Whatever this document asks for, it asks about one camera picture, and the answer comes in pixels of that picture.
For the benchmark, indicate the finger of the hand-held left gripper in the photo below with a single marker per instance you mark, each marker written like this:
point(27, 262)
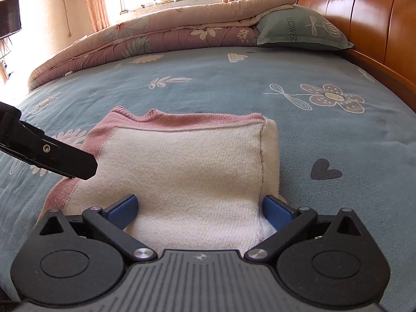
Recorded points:
point(65, 159)

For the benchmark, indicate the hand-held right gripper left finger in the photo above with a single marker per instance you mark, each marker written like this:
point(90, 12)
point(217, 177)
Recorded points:
point(123, 214)

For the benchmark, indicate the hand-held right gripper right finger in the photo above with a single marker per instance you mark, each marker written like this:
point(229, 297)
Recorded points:
point(278, 215)

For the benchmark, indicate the pink and cream knit sweater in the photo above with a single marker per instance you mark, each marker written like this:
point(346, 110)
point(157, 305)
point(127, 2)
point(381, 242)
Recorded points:
point(195, 169)

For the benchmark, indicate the folded pink floral quilt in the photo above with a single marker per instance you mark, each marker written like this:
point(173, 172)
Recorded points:
point(162, 29)

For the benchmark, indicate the grey-blue pillow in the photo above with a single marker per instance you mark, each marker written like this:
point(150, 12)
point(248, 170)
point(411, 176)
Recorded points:
point(302, 29)

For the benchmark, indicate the wooden bed headboard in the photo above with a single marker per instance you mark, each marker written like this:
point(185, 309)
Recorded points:
point(367, 16)

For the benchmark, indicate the black wall television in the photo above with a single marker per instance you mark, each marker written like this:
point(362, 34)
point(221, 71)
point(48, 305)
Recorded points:
point(9, 16)

